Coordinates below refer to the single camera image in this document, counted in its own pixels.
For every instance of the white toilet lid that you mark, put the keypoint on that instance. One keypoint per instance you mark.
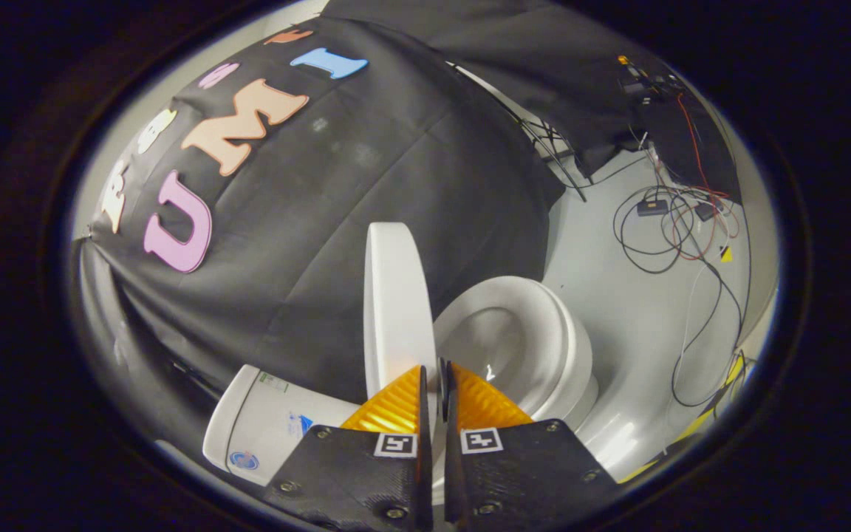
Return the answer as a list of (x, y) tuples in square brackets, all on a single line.
[(396, 295)]

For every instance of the orange and black device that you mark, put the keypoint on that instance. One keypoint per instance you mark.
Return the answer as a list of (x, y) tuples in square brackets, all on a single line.
[(643, 77)]

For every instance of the black tripod stand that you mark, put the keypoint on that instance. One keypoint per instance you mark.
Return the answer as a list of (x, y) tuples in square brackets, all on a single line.
[(551, 151)]

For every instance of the white toilet bowl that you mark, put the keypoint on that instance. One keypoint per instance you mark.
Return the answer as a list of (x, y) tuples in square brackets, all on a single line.
[(582, 403)]

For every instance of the black backdrop cloth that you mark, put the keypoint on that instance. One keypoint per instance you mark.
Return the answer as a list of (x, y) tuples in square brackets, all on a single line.
[(529, 66), (322, 222)]

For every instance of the small black box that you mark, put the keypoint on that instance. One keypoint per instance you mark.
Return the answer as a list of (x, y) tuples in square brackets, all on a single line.
[(651, 207)]

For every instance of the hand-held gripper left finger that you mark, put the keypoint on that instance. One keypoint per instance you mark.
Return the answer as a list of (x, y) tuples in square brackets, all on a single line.
[(425, 473)]

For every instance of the yellow floor tape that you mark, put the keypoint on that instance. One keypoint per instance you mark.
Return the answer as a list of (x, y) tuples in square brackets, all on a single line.
[(706, 421)]

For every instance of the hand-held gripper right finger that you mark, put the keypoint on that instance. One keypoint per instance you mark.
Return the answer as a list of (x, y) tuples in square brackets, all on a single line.
[(451, 473)]

